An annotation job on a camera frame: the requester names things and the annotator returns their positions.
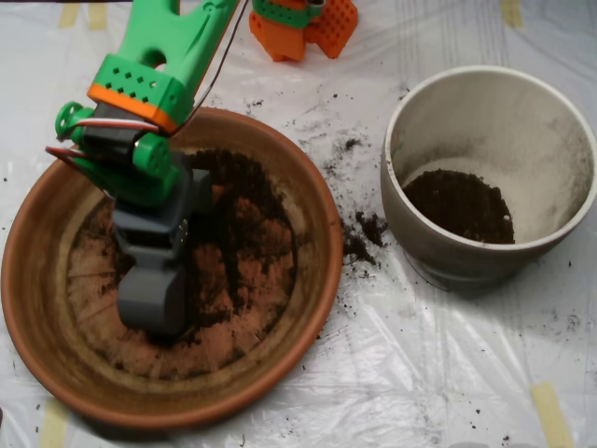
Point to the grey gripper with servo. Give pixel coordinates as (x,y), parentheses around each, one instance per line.
(148,302)

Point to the dark soil pile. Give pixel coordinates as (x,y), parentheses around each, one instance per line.
(242,177)

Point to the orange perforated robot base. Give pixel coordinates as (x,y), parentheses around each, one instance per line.
(284,42)

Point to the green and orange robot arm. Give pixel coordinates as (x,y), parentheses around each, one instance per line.
(158,37)

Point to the terracotta saucer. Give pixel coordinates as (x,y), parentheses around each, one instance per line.
(28,280)

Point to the white ceramic pot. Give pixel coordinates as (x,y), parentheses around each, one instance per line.
(513,116)

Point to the beige masking tape strip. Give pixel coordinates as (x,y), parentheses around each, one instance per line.
(69,16)
(511,14)
(98,16)
(53,424)
(552,415)

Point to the clear plastic sheet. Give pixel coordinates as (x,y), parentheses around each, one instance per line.
(420,350)

